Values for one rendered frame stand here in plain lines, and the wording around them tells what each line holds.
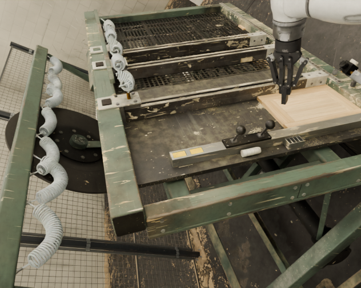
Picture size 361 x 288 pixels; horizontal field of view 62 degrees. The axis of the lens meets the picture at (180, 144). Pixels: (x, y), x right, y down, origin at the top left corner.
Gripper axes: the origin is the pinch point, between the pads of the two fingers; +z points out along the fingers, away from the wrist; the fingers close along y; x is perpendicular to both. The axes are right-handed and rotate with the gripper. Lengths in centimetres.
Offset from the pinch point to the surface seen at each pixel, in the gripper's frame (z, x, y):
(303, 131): 27.6, 14.3, 4.6
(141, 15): 24, 114, -157
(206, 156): 22.1, -17.8, -24.0
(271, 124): 13.4, -1.7, -3.8
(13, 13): 88, 252, -607
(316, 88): 35, 58, 0
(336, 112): 34, 39, 13
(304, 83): 31, 56, -6
